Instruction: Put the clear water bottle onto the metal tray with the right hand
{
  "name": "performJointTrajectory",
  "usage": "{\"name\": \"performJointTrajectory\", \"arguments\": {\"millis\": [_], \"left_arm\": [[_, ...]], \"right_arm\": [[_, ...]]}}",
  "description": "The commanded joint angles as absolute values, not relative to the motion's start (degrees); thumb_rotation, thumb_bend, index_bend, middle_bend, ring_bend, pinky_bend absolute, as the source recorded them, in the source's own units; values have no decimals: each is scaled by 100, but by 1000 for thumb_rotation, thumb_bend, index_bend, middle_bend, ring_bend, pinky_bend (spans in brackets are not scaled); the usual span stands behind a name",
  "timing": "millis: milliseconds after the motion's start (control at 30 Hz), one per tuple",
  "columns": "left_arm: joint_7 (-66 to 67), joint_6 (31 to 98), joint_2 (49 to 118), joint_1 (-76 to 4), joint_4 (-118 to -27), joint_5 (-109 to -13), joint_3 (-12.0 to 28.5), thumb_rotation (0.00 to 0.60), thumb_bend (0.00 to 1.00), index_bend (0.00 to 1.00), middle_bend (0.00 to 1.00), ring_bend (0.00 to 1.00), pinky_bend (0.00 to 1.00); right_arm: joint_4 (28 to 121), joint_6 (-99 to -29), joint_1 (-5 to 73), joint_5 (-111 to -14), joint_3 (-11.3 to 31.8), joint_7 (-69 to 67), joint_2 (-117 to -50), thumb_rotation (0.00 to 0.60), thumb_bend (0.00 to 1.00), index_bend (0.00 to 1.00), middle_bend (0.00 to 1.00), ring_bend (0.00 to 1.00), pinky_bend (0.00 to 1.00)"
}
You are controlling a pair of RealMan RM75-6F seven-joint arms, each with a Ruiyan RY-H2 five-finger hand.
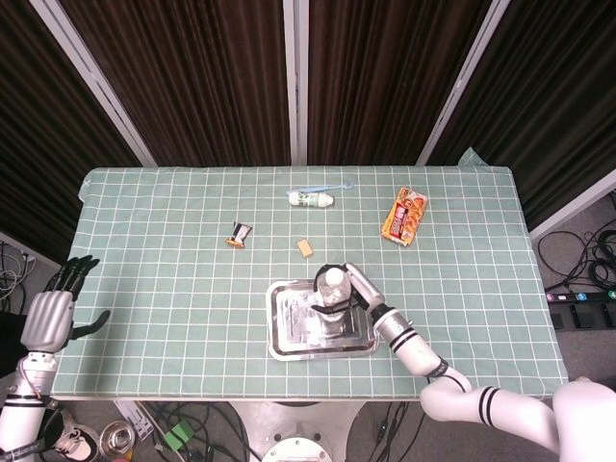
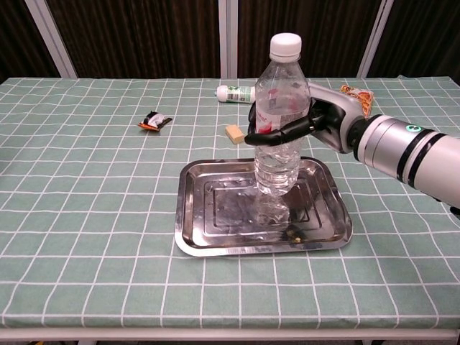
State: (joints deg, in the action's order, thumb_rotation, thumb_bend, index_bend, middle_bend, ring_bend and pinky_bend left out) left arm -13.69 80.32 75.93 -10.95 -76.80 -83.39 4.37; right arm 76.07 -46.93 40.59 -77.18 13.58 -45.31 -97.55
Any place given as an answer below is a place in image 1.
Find white partition post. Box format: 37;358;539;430
29;0;160;168
282;0;309;167
416;0;511;167

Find white partition base rail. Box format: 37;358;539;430
527;168;616;243
0;230;64;269

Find small metal bowl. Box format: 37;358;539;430
98;420;137;454

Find light blue toothbrush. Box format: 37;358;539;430
286;182;354;194

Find dark corrugated partition panel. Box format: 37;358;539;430
57;0;293;167
306;0;495;166
0;0;145;264
426;0;616;231

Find white power strip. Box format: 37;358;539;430
114;400;156;440

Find small white plastic bottle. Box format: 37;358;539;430
287;190;335;209

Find clear plastic water bottle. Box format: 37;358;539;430
315;268;355;338

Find yellow snack box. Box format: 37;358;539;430
380;186;429;248

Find green checked tablecloth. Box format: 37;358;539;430
47;146;570;401

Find black power strip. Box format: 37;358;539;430
543;287;616;331

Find green plastic block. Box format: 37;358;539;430
163;418;196;447

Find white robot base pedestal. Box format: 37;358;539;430
228;398;368;462

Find black floor cable bundle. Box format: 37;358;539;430
535;218;616;293

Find right silver and black robot hand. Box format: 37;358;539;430
310;262;390;318

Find stainless steel rectangular tray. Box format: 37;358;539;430
265;278;378;361

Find black cables under table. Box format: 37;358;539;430
141;400;261;462

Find left silver and black robot hand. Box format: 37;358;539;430
19;255;112;355

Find black and white sneaker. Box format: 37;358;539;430
44;407;101;462

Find black and orange snack packet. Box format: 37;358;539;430
224;221;254;249

